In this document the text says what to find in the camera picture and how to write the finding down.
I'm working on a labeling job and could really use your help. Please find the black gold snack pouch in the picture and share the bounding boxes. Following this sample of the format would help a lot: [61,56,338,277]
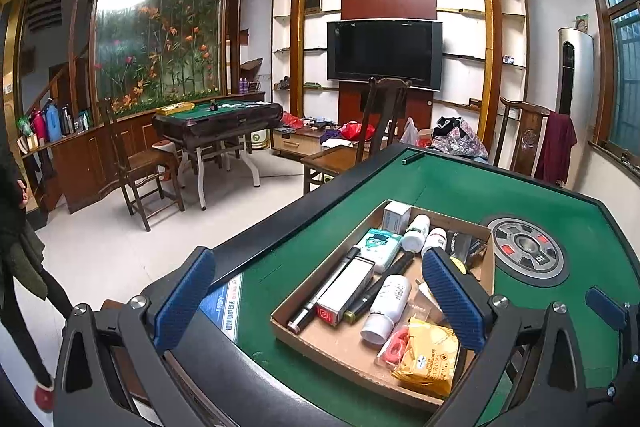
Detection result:
[447,231,487,270]

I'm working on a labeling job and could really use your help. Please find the white bottle red label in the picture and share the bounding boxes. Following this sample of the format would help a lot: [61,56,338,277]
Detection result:
[421,228,448,256]

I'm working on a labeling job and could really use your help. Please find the yellow snack packet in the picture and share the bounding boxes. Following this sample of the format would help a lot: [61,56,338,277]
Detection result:
[392,317,459,398]

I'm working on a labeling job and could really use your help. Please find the white bottle green label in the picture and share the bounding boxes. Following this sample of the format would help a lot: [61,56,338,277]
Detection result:
[400,213,431,254]

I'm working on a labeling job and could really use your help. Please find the clear packet red rings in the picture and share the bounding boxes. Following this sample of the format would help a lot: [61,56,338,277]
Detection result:
[374,323,411,368]

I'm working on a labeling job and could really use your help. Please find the teal tissue pack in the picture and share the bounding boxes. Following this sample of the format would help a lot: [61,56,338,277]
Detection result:
[356,228,401,274]

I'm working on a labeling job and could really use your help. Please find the small white teal box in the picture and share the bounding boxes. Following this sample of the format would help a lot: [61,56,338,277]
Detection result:
[382,200,412,235]

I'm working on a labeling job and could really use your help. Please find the silver red box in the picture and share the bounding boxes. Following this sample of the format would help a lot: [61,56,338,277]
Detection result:
[316,257,375,326]

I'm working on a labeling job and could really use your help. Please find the white power adapter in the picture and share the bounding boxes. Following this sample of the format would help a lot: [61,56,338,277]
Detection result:
[414,282,445,324]

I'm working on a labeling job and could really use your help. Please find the yellow round jar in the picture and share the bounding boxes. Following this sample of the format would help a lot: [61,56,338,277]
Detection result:
[449,256,468,274]

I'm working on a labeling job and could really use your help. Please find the black marker pink cap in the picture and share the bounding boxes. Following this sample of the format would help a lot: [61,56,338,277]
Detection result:
[344,251,414,324]

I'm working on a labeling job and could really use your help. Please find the cardboard tray box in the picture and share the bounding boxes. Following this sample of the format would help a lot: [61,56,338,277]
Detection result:
[270,199,495,411]

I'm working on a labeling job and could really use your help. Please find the wooden chair at left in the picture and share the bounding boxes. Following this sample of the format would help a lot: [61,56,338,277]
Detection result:
[99,98,186,232]

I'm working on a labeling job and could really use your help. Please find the person in dark clothes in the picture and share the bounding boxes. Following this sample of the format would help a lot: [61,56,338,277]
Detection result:
[1,144,73,413]

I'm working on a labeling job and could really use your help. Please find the floral clothes pile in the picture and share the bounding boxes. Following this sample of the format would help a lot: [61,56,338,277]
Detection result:
[430,117,488,164]

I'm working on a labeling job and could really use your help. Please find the wooden clothes rack chair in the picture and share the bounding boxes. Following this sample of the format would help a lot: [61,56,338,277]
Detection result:
[492,96,551,176]

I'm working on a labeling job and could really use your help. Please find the maroon cloth on rack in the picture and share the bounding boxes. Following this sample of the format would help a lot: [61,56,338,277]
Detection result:
[535,112,577,186]

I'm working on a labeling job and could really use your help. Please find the wooden chair near table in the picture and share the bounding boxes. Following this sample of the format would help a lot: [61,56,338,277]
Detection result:
[302,78,411,195]

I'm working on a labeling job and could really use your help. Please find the low wooden coffee table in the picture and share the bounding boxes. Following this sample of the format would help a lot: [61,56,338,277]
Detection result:
[271,115,343,159]

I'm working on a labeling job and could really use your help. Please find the black television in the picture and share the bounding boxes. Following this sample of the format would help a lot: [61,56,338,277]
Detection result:
[326,18,444,92]

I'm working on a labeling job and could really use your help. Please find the white floor air conditioner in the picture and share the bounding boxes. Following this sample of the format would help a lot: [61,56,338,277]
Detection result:
[555,27,594,143]

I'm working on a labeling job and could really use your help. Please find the floral wall mural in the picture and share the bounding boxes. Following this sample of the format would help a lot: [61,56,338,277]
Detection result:
[93,0,224,116]

